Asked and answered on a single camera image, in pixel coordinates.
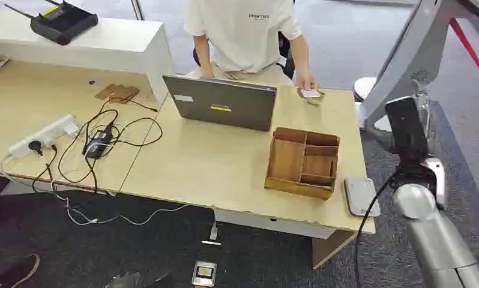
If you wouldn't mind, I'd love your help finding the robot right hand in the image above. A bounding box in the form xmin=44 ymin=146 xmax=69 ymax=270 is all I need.
xmin=385 ymin=96 xmax=430 ymax=162

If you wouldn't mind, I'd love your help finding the person's left hand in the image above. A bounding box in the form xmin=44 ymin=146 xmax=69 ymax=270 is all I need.
xmin=294 ymin=73 xmax=320 ymax=98

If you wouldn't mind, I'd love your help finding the grey robot support stand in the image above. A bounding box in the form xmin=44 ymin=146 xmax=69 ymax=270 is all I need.
xmin=352 ymin=0 xmax=479 ymax=138

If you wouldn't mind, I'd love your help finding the person in white shirt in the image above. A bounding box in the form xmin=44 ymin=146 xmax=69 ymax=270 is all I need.
xmin=183 ymin=0 xmax=324 ymax=100

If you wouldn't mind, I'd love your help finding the wooden compartment box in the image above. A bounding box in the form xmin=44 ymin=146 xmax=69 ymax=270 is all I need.
xmin=264 ymin=127 xmax=340 ymax=201

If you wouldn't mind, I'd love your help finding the grey card reader pad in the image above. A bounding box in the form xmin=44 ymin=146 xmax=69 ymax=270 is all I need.
xmin=343 ymin=178 xmax=381 ymax=218

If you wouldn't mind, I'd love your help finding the grey laptop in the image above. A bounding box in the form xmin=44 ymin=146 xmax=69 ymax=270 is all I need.
xmin=162 ymin=74 xmax=278 ymax=133

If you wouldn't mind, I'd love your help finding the red bar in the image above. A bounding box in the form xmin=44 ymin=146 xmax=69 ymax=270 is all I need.
xmin=448 ymin=17 xmax=479 ymax=90

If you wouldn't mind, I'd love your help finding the pale wooden desk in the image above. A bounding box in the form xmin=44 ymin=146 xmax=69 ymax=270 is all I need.
xmin=0 ymin=59 xmax=377 ymax=270

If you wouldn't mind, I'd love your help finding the metal pole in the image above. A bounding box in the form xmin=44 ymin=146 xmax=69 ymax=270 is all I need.
xmin=130 ymin=0 xmax=146 ymax=21

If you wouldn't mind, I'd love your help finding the brown cardboard piece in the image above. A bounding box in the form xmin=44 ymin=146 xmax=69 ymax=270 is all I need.
xmin=94 ymin=83 xmax=140 ymax=105

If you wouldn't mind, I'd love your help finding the black power adapter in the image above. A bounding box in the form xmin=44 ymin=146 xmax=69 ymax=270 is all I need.
xmin=82 ymin=126 xmax=114 ymax=160

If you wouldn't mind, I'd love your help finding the silver floor socket box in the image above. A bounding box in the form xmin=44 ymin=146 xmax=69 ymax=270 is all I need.
xmin=191 ymin=260 xmax=218 ymax=288

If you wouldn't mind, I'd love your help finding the white raised counter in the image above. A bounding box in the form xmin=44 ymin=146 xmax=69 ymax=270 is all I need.
xmin=0 ymin=8 xmax=173 ymax=105

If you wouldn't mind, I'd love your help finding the black router with antennas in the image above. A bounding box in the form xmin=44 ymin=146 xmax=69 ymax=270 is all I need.
xmin=4 ymin=0 xmax=99 ymax=46

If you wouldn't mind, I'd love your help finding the white power strip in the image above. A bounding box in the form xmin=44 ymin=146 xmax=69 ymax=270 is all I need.
xmin=7 ymin=114 xmax=80 ymax=158

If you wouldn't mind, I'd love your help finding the dark shoe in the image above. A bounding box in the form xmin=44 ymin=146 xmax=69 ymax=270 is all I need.
xmin=0 ymin=253 xmax=41 ymax=288

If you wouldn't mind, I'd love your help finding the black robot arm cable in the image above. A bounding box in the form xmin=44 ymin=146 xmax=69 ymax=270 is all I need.
xmin=354 ymin=169 xmax=402 ymax=288

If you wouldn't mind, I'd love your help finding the white desk bracket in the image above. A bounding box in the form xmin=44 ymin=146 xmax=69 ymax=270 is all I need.
xmin=201 ymin=220 xmax=222 ymax=247

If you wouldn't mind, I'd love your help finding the black adapter cable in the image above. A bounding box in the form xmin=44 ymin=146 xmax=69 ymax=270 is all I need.
xmin=58 ymin=97 xmax=163 ymax=194

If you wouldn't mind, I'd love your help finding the white cable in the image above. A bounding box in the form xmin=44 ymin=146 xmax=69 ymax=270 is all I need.
xmin=0 ymin=154 xmax=193 ymax=227

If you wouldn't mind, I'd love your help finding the black plug with cable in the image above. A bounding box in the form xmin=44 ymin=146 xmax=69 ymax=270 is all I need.
xmin=28 ymin=140 xmax=59 ymax=194

